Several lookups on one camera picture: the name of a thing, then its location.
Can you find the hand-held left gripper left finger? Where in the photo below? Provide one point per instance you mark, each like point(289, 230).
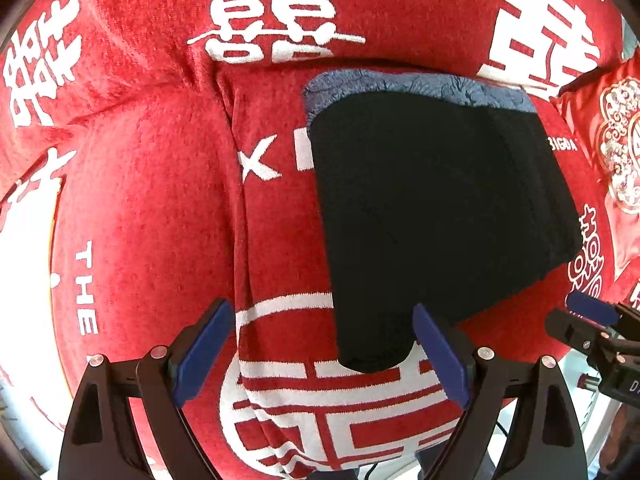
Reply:
point(205, 350)

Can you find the red embroidered pillow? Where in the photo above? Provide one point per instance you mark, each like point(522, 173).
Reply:
point(620, 135)

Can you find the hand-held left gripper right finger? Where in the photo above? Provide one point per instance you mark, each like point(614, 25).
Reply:
point(440, 355)

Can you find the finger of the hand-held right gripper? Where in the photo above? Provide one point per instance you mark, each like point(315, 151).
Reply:
point(567, 327)
point(592, 307)

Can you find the red printed blanket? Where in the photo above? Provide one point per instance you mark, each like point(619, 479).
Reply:
point(150, 210)

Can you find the black pants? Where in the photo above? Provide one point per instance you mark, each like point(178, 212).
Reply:
point(425, 210)

